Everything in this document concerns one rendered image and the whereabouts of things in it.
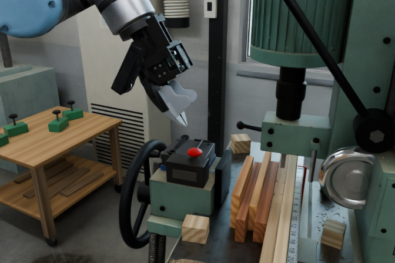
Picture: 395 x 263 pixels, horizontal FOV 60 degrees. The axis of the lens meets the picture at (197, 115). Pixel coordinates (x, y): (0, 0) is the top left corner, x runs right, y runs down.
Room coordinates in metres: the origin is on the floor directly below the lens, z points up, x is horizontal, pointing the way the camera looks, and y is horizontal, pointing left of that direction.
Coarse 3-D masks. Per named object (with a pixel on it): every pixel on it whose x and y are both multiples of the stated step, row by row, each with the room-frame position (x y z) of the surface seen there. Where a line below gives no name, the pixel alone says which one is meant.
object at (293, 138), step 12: (264, 120) 0.66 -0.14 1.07; (276, 120) 0.66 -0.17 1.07; (288, 120) 0.66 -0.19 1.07; (300, 120) 0.66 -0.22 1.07; (312, 120) 0.66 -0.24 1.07; (324, 120) 0.66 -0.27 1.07; (264, 132) 0.65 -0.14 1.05; (276, 132) 0.65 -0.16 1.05; (288, 132) 0.64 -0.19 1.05; (300, 132) 0.63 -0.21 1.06; (312, 132) 0.62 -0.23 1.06; (324, 132) 0.62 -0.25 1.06; (264, 144) 0.65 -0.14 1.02; (276, 144) 0.65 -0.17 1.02; (288, 144) 0.64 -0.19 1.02; (300, 144) 0.63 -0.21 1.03; (324, 144) 0.62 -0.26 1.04; (324, 156) 0.62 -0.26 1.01
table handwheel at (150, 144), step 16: (144, 144) 0.78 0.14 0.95; (160, 144) 0.83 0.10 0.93; (144, 160) 0.73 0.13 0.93; (128, 176) 0.69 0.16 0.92; (128, 192) 0.66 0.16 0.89; (144, 192) 0.76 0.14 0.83; (128, 208) 0.65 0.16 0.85; (144, 208) 0.74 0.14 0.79; (128, 224) 0.64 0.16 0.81; (128, 240) 0.65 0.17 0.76; (144, 240) 0.71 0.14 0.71
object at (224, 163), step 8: (224, 152) 0.66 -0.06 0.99; (224, 160) 0.62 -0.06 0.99; (216, 168) 0.59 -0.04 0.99; (224, 168) 0.60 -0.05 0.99; (216, 176) 0.59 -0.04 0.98; (224, 176) 0.61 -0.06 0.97; (216, 184) 0.59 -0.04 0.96; (224, 184) 0.61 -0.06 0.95; (216, 192) 0.59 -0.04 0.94; (224, 192) 0.61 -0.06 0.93; (216, 200) 0.59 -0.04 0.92
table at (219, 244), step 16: (256, 144) 0.89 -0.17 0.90; (240, 160) 0.79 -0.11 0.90; (256, 160) 0.79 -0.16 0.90; (272, 160) 0.79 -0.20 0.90; (224, 208) 0.59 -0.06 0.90; (160, 224) 0.58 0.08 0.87; (176, 224) 0.58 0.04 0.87; (224, 224) 0.54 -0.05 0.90; (208, 240) 0.50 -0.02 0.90; (224, 240) 0.50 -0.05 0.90; (176, 256) 0.46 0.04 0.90; (192, 256) 0.46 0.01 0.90; (208, 256) 0.46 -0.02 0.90; (224, 256) 0.46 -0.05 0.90; (240, 256) 0.46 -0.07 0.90; (256, 256) 0.46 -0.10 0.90
